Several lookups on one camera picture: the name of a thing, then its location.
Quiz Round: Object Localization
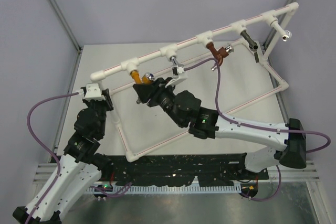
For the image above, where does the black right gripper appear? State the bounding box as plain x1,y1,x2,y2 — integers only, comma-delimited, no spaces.
134,77,185,126

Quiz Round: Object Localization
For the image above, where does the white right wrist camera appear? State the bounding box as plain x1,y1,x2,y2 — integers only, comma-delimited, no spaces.
165,65,187,88

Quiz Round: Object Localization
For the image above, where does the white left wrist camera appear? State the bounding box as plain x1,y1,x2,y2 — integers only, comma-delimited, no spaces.
77,83,103,101

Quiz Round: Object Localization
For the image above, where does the white chrome-tipped faucet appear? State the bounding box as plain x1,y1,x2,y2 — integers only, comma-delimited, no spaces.
271,21,292,41

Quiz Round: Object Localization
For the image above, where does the aluminium frame post right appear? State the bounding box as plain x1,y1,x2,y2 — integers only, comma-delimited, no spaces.
262,0,313,49

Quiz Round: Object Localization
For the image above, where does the aluminium frame post left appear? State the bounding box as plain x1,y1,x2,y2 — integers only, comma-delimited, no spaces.
47,0,82,53

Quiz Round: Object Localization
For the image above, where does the yellow water faucet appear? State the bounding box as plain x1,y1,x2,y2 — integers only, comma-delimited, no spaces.
130,69,156,104

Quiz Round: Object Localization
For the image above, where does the dark grey lever faucet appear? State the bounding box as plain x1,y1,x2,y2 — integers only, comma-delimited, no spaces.
240,30,260,63

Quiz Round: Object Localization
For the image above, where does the white PVC pipe frame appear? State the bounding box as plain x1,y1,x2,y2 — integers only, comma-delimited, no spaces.
90,2,299,161

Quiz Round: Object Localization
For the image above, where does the brown water faucet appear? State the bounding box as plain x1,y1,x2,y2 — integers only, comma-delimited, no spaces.
206,42,234,71

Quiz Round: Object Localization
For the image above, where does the chrome lever faucet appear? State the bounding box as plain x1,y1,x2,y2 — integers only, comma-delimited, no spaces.
170,56,184,73

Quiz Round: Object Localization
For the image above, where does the aluminium frame post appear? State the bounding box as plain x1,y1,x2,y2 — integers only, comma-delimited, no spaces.
262,0,313,49
47,0,82,53

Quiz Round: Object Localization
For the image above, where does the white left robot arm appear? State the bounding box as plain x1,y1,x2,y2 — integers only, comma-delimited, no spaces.
13,83,113,223

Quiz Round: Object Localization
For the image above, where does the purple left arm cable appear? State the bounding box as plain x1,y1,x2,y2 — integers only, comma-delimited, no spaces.
27,91,134,224

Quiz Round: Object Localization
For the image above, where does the white slotted cable duct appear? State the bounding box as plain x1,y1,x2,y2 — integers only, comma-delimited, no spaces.
89,184,242,196

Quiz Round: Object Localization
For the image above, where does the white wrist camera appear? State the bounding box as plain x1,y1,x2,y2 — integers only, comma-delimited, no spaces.
77,83,103,101
165,65,187,88

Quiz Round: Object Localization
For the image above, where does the aluminium front rail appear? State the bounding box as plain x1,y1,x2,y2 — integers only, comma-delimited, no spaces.
33,161,320,185

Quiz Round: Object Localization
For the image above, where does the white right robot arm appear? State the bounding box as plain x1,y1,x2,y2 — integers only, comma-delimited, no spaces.
133,78,307,179

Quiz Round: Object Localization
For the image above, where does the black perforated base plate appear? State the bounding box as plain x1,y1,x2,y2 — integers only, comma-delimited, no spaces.
100,154,269,187

